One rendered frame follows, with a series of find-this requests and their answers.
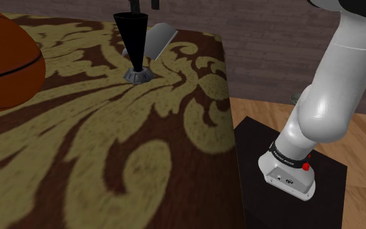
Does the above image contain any black cone on grey base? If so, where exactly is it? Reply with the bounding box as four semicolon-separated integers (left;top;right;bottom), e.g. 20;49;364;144
112;12;155;85

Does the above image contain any grey flat metal spatula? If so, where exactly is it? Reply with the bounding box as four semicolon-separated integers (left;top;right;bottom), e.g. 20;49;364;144
121;21;179;61

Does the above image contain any brown tan patterned furniture block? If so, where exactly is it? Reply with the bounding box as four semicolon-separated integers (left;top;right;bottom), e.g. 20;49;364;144
0;12;247;229

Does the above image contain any orange basketball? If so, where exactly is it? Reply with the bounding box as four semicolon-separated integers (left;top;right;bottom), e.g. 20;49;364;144
0;5;47;115

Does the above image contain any small grey round object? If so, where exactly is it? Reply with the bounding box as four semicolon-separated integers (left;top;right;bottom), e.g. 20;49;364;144
289;92;302;106

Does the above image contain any black robot stand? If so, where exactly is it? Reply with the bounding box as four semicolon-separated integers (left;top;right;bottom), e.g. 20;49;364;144
233;116;348;229

